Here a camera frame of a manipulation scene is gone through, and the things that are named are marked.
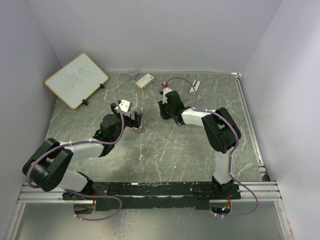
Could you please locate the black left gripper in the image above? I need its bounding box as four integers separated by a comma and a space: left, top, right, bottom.
110, 104, 142, 142

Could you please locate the large silver key ring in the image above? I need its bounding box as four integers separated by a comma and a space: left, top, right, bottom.
131, 119, 148, 133

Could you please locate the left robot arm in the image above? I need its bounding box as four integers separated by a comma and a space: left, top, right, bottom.
22, 100, 143, 200

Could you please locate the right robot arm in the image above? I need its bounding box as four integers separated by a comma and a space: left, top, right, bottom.
158, 87, 241, 199

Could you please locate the red and black stamp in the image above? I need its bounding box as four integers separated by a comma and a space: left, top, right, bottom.
161, 81, 171, 92

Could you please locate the white stapler remover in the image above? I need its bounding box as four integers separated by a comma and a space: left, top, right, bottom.
189, 79, 201, 95

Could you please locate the white cardboard box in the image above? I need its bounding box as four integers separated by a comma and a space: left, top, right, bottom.
135, 73, 155, 91

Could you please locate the small clear plastic cup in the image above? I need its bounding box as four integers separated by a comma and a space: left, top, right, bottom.
127, 68, 138, 81

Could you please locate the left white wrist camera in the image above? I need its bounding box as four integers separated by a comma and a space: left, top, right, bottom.
119, 99, 132, 116

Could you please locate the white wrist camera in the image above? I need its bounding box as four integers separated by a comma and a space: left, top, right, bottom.
162, 87, 172, 102
119, 99, 132, 116

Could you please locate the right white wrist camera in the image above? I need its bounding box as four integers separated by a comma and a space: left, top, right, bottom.
162, 87, 172, 102

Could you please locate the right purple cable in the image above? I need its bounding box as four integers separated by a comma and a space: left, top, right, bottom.
159, 76, 259, 219

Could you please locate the white board with wooden frame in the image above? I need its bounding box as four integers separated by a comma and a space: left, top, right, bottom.
44, 52, 109, 110

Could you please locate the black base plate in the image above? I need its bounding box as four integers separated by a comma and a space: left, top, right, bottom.
62, 181, 242, 212

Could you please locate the aluminium rail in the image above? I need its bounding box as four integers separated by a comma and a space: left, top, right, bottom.
18, 181, 282, 203

